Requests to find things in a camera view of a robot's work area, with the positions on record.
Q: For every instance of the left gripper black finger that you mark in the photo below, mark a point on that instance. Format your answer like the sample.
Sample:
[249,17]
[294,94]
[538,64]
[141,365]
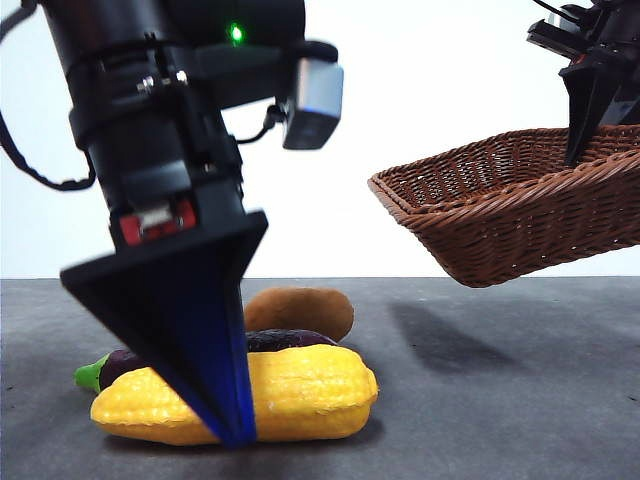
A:
[175,325]

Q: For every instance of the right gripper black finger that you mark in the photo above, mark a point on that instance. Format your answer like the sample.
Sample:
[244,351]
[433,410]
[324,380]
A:
[585,100]
[622,107]

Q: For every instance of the purple eggplant with green stem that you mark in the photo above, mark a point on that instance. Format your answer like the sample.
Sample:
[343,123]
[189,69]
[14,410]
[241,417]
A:
[282,340]

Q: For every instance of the brown potato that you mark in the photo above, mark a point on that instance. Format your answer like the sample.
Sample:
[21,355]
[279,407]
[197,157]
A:
[300,310]

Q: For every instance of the brown wicker basket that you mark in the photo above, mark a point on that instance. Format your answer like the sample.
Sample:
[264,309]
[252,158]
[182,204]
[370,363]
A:
[500,220]

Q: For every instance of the yellow corn cob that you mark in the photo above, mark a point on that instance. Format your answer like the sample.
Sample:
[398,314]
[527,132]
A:
[310,395]

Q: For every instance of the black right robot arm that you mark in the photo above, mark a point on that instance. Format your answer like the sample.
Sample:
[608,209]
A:
[620,25]

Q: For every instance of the pale grey right wrist camera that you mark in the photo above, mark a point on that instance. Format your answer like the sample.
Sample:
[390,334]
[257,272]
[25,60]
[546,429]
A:
[555,30]

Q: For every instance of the pale grey wrist camera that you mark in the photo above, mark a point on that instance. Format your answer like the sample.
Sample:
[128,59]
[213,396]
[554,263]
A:
[315,105]
[555,30]

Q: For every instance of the pale grey left wrist camera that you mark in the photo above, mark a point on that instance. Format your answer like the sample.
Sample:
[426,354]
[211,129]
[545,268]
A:
[315,105]

